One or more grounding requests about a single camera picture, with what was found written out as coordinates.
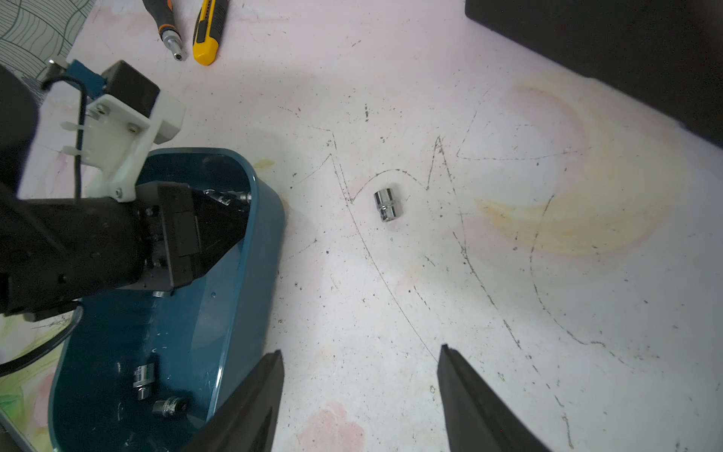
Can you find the yellow utility knife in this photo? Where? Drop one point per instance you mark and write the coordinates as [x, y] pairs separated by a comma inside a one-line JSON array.
[[208, 30]]

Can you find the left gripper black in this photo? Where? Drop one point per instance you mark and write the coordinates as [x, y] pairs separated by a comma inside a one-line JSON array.
[[56, 251]]

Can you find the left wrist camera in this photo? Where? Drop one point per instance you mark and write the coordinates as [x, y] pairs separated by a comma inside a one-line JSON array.
[[123, 114]]

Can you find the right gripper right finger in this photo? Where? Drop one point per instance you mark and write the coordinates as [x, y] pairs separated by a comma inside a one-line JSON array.
[[476, 419]]

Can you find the teal plastic storage tray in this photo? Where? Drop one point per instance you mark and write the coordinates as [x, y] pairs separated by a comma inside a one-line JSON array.
[[204, 338]]

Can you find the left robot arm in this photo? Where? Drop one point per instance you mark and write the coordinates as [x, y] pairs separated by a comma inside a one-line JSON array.
[[20, 119]]

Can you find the chrome socket in tray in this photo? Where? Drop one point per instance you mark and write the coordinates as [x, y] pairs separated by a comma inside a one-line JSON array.
[[171, 407], [144, 380], [229, 198]]

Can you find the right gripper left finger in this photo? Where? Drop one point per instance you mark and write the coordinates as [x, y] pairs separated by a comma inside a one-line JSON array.
[[247, 420]]

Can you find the yellow black toolbox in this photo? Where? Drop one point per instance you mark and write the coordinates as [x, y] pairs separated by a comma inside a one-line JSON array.
[[665, 54]]

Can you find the chrome socket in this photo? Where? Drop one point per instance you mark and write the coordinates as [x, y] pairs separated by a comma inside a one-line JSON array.
[[144, 380], [387, 205], [229, 198], [171, 407]]

